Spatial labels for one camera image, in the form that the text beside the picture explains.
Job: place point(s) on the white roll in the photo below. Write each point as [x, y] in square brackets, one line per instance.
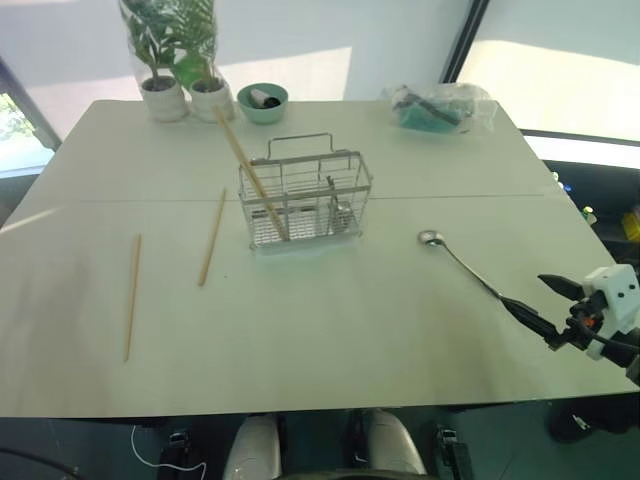
[258, 97]

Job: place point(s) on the large potted plant white pot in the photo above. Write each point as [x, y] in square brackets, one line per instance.
[160, 97]

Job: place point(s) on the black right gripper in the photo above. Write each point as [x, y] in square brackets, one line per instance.
[582, 327]

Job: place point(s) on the clear basket drip tray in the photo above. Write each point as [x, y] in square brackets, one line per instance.
[290, 253]

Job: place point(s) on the white rounded robot leg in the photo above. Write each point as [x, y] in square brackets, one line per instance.
[252, 450]
[395, 447]

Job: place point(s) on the teal cloth bundle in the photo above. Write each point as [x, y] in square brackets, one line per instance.
[425, 121]

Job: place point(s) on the dark window frame post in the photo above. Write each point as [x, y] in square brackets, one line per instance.
[30, 102]

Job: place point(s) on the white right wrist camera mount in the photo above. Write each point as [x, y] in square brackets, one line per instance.
[617, 295]

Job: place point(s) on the dark side shelf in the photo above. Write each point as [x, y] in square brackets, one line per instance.
[590, 150]

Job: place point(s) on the wooden chopstick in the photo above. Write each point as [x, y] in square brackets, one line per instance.
[212, 237]
[243, 157]
[133, 295]

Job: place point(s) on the small green-capped bottle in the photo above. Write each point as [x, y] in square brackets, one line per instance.
[590, 216]

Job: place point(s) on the small black object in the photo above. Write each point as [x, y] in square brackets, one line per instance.
[273, 102]

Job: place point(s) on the black window frame post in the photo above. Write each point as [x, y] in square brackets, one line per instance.
[462, 40]

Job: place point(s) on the black table leg bracket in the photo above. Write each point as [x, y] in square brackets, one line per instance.
[454, 452]
[177, 455]

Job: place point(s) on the silver metal utensil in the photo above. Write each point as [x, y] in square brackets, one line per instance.
[343, 220]

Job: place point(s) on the teal bowl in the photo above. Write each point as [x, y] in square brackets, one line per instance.
[260, 116]

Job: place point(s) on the black rounded object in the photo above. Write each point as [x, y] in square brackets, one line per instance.
[590, 420]

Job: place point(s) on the small blue-capped bottle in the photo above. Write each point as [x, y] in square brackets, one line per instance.
[565, 186]

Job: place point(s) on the clear plastic bag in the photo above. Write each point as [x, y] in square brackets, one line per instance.
[475, 102]

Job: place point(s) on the small potted plant white pot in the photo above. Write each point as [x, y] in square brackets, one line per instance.
[207, 100]

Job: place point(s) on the yellow box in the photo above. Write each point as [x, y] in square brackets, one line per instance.
[632, 222]

